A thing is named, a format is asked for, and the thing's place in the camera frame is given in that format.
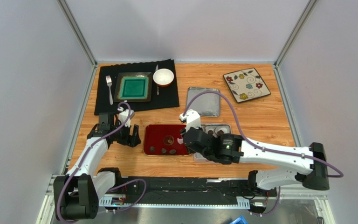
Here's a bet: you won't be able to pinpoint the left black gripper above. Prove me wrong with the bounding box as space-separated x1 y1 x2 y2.
110 119 140 147

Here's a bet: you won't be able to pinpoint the pink handled metal tongs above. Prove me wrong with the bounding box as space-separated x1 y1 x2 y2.
177 138 183 145

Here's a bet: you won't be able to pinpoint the silver tin with paper cups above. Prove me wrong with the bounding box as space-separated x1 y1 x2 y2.
193 123 232 164

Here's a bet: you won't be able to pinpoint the red lacquer tray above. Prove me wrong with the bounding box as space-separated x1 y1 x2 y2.
143 124 190 156

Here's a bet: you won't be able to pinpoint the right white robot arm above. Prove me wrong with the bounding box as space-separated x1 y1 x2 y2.
180 127 330 191

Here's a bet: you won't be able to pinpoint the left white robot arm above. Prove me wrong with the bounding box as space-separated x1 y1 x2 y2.
53 109 141 224

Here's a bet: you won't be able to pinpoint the silver tin lid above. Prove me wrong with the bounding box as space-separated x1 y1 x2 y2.
186 87 220 117

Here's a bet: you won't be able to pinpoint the black cloth placemat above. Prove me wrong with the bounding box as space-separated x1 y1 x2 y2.
94 59 179 116

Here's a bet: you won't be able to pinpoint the green square plate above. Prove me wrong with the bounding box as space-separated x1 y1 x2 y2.
113 72 152 102

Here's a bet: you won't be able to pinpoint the silver fork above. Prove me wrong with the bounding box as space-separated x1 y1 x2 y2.
106 76 114 105

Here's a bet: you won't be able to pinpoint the white bowl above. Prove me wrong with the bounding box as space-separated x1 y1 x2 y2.
153 69 174 87

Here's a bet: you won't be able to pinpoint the floral square plate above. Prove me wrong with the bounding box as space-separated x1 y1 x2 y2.
223 68 271 103

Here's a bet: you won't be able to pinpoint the silver knife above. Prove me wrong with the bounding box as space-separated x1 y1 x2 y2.
155 64 159 96

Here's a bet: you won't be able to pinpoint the blue plastic bin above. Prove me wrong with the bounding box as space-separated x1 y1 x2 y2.
229 216 248 224

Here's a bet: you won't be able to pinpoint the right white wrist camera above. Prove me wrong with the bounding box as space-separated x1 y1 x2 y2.
179 109 201 132

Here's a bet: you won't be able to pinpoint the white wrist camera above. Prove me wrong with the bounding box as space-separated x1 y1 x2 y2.
117 107 135 127
179 109 201 132

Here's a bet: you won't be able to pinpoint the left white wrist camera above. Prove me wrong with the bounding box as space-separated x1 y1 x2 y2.
117 107 135 127

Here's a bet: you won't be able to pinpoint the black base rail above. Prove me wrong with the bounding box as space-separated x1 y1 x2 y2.
99 176 278 213

